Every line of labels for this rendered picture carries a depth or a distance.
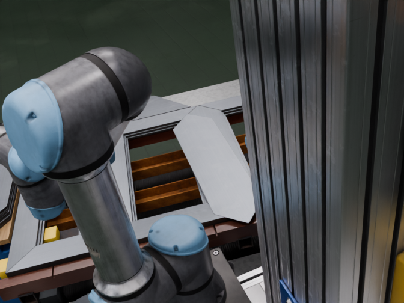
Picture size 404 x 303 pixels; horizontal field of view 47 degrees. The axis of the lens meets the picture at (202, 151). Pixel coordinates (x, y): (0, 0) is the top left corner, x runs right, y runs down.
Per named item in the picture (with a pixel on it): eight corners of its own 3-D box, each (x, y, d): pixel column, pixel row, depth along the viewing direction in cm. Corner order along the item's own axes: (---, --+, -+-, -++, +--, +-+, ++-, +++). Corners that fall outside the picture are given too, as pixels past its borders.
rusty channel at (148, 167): (29, 195, 208) (24, 187, 205) (380, 109, 219) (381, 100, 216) (27, 207, 202) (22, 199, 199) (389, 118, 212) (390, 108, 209)
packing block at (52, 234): (46, 236, 171) (42, 228, 169) (60, 232, 171) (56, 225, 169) (45, 248, 166) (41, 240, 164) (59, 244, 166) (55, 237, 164)
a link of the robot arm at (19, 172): (28, 194, 91) (11, 160, 86) (2, 175, 98) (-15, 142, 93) (62, 172, 96) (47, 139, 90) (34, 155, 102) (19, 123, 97)
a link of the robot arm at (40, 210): (86, 198, 105) (70, 160, 98) (44, 229, 99) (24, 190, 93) (67, 186, 110) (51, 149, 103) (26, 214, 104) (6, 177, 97)
